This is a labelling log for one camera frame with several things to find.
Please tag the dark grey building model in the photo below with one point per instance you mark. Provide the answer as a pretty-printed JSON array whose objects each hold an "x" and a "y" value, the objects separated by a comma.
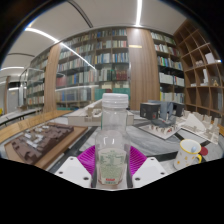
[{"x": 150, "y": 110}]

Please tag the flat round red coaster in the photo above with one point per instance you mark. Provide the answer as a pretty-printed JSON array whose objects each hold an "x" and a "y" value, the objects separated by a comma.
[{"x": 204, "y": 151}]

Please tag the ceiling light strips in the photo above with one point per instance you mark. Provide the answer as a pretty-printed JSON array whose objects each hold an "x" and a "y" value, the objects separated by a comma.
[{"x": 138, "y": 13}]

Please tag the white city block model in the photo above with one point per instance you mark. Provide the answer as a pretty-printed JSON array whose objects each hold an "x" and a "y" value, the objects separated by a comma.
[{"x": 200, "y": 125}]

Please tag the bookshelf behind glass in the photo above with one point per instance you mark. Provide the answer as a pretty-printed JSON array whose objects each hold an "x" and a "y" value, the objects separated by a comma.
[{"x": 35, "y": 86}]

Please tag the curved wooden slatted bench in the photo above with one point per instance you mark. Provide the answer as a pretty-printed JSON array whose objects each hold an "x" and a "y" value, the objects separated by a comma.
[{"x": 26, "y": 123}]

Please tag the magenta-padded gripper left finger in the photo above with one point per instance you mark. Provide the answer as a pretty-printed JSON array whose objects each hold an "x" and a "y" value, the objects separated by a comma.
[{"x": 73, "y": 170}]

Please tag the narrow bookshelf full of books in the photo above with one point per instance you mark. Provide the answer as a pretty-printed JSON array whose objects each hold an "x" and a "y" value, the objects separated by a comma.
[{"x": 170, "y": 66}]

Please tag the wooden cubby shelf unit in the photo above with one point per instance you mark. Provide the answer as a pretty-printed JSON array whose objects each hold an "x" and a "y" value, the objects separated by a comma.
[{"x": 200, "y": 83}]

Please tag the wide bookshelf full of books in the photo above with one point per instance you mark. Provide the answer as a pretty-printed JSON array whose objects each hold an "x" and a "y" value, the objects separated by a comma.
[{"x": 86, "y": 66}]

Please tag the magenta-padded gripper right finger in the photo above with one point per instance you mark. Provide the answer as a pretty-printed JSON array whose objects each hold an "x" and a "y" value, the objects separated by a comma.
[{"x": 148, "y": 170}]

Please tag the white ramp architectural model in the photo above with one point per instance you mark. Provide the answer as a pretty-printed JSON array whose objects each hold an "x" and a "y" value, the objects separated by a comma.
[{"x": 83, "y": 116}]

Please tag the brown model on wooden board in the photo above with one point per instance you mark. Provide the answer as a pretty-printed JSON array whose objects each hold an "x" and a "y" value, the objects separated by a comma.
[{"x": 40, "y": 140}]

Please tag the clear plastic drink bottle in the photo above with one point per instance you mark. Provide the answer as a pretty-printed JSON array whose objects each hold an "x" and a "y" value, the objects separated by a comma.
[{"x": 112, "y": 140}]

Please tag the gold wall plaque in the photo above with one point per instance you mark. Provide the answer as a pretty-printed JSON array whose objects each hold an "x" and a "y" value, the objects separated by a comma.
[{"x": 135, "y": 46}]

